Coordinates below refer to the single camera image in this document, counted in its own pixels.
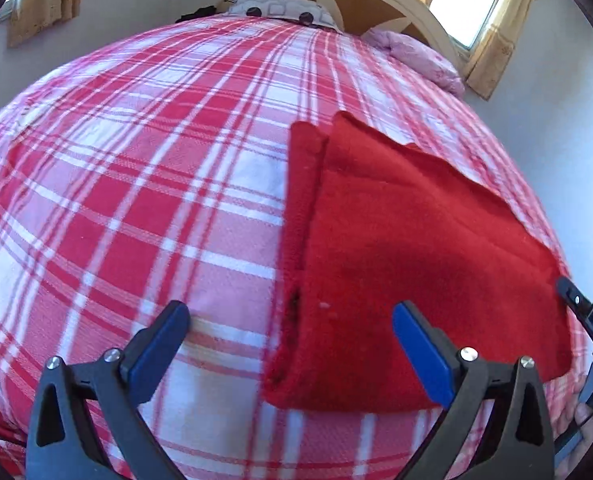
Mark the bed with red plaid sheet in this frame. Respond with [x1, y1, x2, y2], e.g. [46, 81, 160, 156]
[0, 15, 593, 480]

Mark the black cloth heap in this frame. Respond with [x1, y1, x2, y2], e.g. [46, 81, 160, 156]
[176, 6, 217, 24]

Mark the pink floral pillow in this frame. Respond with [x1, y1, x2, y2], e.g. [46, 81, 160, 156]
[361, 29, 466, 97]

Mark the person's right hand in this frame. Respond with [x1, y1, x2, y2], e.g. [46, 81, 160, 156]
[560, 399, 593, 442]

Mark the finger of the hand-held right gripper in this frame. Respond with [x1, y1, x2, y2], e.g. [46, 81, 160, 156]
[555, 276, 593, 320]

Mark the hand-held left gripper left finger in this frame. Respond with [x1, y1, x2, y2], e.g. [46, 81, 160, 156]
[26, 300, 192, 480]

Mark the beige side window curtain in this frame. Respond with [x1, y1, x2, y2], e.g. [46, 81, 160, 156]
[7, 0, 86, 49]

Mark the red knitted sweater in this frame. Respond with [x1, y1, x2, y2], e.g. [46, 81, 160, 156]
[262, 110, 575, 415]

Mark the cream and wood headboard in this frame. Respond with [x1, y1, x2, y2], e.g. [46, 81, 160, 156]
[221, 0, 461, 68]

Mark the grey patterned pillow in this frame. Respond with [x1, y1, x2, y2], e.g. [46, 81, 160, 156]
[226, 0, 338, 31]

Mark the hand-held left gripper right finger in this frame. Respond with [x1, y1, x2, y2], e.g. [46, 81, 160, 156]
[393, 301, 558, 480]

